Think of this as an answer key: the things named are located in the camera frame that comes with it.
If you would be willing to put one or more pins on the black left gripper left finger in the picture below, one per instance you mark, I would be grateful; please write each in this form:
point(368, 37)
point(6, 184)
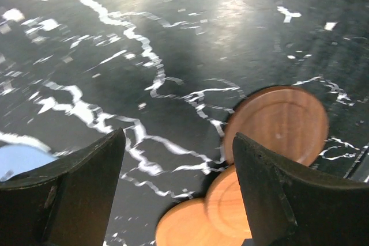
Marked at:
point(66, 202)

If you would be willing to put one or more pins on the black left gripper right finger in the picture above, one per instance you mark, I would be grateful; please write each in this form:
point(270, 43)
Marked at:
point(288, 203)

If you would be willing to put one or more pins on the light wooden ridged coaster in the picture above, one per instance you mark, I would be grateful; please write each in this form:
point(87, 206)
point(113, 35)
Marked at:
point(224, 205)

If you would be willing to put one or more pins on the blue paper coaster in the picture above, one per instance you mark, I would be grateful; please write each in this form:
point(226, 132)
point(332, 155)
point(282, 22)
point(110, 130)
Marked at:
point(17, 159)

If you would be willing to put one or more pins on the plain orange wooden coaster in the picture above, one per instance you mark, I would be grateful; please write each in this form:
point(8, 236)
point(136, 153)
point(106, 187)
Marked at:
point(188, 224)

